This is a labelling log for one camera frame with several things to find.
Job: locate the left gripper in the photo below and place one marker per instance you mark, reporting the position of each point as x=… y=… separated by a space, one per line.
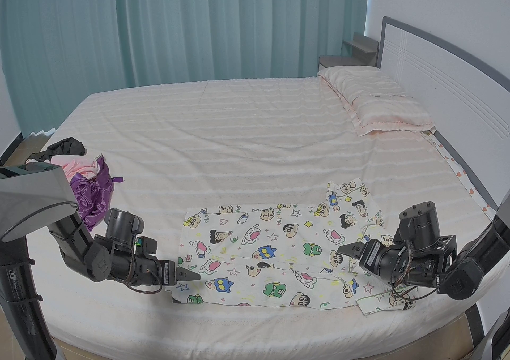
x=153 y=270

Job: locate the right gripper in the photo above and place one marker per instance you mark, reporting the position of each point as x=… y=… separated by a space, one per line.
x=378 y=261

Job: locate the white printed pyjama top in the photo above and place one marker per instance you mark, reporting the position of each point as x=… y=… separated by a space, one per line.
x=279 y=255

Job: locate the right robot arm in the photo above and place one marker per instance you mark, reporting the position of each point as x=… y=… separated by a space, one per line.
x=470 y=263

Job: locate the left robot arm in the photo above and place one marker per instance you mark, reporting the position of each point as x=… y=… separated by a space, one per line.
x=75 y=239

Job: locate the bed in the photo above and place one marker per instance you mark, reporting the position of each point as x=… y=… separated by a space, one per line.
x=259 y=131

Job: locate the purple satin garment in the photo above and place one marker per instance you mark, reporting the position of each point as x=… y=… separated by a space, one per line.
x=93 y=195

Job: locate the pink garment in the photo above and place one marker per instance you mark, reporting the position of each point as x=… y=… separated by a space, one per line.
x=77 y=165

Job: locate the black garment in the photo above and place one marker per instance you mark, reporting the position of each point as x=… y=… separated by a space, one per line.
x=65 y=147

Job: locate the cream pillow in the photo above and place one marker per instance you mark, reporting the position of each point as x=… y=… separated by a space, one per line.
x=378 y=99

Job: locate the grey bedside table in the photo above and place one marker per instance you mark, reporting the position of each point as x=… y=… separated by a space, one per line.
x=350 y=53

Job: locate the blue-green curtain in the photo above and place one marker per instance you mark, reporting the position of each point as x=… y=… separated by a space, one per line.
x=179 y=24

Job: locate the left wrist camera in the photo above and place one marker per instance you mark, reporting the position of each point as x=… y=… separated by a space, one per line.
x=146 y=247

